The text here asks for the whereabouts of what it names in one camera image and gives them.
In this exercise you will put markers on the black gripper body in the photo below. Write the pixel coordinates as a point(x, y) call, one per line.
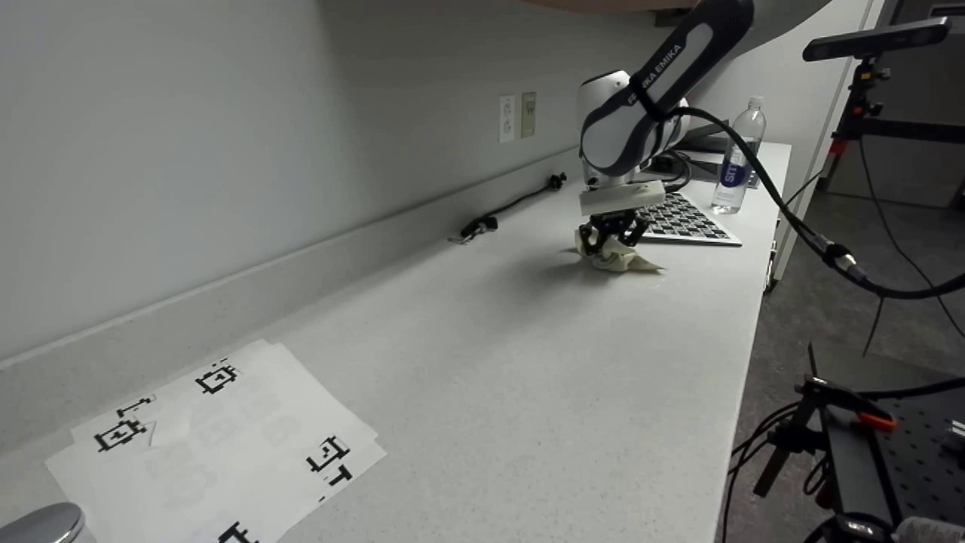
point(614, 211)

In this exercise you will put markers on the white wall outlet plate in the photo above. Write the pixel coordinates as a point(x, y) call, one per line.
point(507, 119)

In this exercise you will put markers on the clear plastic water bottle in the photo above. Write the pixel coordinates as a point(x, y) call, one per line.
point(737, 171)

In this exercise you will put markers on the checkerboard calibration board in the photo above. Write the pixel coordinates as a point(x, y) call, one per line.
point(684, 220)

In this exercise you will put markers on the cream cloth towel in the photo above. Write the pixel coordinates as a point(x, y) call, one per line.
point(621, 264)

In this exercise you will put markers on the beige wall switch plate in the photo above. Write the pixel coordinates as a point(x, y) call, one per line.
point(529, 117)

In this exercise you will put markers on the black camera on stand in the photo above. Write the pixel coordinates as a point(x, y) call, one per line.
point(870, 43)

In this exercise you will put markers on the white paper sheet with markers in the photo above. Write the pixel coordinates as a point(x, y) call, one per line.
point(236, 449)

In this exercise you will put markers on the black tripod with cables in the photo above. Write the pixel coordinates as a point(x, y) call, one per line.
point(889, 449)

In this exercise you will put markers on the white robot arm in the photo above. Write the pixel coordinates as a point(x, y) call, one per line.
point(629, 112)

